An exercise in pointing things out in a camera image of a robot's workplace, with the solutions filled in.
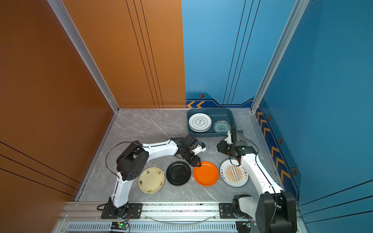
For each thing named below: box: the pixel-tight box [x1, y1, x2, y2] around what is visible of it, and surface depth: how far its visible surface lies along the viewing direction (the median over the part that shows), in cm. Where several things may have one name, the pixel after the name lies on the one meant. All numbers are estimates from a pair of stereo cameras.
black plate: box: [166, 160, 192, 186], surface depth 87 cm
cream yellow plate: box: [137, 166, 166, 195], surface depth 83 cm
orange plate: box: [193, 161, 220, 187], surface depth 87 cm
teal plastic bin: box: [186, 107, 238, 138], surface depth 111 cm
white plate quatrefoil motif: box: [188, 112, 213, 133], surface depth 111 cm
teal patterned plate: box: [212, 119, 232, 133], surface depth 111 cm
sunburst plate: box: [219, 158, 250, 188], surface depth 86 cm
